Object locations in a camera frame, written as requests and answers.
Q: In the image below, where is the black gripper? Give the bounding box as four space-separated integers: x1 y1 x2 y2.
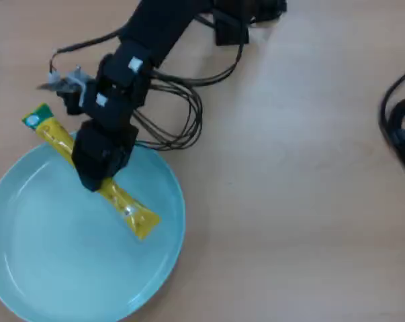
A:
71 79 139 193

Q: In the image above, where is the yellow coffee stick packet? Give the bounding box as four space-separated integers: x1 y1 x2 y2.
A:
21 102 161 241

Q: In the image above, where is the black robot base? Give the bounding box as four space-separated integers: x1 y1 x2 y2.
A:
211 0 287 47

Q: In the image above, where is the light blue round plate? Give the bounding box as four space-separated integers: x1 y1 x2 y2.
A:
0 129 187 322

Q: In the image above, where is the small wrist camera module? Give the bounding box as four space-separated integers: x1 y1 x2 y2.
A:
36 64 93 116

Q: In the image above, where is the black robot wire bundle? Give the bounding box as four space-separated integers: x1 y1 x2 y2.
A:
131 42 245 152

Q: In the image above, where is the black camera cable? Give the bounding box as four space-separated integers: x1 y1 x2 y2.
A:
49 28 123 73

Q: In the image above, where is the thin black cable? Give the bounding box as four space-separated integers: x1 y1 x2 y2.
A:
379 64 405 184

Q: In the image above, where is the thick black coiled cable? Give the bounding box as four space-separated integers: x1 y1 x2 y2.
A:
388 96 405 157

